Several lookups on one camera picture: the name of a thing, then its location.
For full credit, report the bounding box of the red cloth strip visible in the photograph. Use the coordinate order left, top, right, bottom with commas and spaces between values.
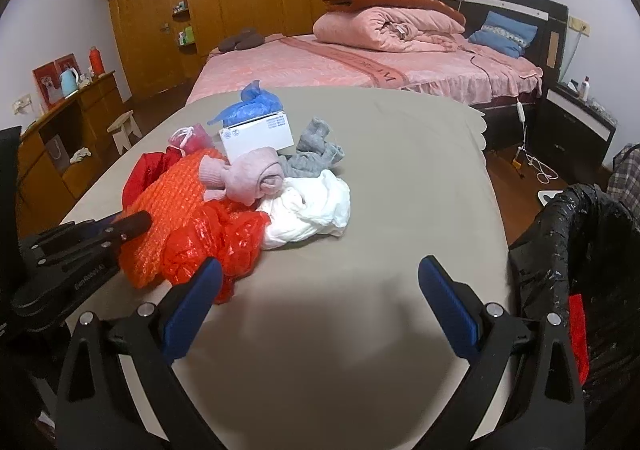
122, 146, 183, 209

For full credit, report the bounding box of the black headboard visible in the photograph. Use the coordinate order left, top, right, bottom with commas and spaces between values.
439, 0, 568, 85

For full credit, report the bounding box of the red thermos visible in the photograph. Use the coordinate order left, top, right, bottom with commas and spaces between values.
89, 46, 105, 78

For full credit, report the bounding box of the light blue kettle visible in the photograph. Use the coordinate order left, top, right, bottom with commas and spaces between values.
60, 67, 79, 98

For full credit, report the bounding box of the pink drawstring pouch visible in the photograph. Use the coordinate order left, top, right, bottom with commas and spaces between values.
168, 123, 214, 155

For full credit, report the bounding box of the brown folded blanket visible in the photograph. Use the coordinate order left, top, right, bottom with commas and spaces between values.
322, 0, 466, 27

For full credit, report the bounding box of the grey table cloth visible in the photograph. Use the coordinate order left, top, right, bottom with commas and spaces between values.
60, 85, 516, 450

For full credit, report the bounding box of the plaid cloth covered chair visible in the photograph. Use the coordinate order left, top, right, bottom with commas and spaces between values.
606, 144, 640, 222

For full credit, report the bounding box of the orange bubble wrap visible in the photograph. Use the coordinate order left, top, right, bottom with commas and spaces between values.
119, 148, 224, 289

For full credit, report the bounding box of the wooden side cabinet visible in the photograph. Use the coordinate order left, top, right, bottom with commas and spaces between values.
16, 72, 126, 238

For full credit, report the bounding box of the white bathroom scale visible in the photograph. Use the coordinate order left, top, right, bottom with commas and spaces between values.
537, 189, 562, 207

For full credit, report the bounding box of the small white stool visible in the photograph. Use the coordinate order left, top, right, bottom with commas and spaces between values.
106, 110, 143, 155

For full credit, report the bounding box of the grey sock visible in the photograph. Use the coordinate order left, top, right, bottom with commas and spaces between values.
279, 117, 345, 178

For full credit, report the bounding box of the white charger cable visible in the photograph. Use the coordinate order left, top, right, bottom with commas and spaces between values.
514, 99, 561, 186

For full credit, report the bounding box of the white cardboard box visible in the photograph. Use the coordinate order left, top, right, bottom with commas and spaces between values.
219, 111, 294, 162

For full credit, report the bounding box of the black lined trash bin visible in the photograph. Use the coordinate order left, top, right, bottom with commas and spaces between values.
509, 184, 639, 412

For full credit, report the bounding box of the white lotion bottle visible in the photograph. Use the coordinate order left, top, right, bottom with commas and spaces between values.
578, 76, 590, 102

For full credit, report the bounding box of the folded pink quilt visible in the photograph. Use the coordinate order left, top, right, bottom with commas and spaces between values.
312, 6, 464, 53

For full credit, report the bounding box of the bed with pink sheet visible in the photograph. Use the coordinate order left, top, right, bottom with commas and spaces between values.
186, 36, 542, 105

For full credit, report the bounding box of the black nightstand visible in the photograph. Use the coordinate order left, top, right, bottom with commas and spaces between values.
528, 85, 616, 184

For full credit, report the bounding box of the blue pillow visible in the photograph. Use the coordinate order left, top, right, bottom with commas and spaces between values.
468, 10, 538, 58

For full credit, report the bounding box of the dark neck pillow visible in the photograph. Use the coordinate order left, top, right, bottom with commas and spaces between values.
218, 28, 265, 53

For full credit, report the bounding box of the red plastic bag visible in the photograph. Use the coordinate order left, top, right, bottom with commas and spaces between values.
160, 199, 271, 304

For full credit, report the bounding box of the pink sock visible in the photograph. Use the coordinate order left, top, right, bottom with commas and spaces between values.
198, 147, 284, 207

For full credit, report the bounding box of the red picture frame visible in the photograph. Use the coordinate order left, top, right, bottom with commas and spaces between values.
32, 53, 79, 112

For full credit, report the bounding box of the white plastic bag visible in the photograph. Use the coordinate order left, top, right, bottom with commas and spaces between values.
257, 170, 352, 250

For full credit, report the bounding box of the blue plastic bag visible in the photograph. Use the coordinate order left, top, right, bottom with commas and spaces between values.
207, 80, 283, 127

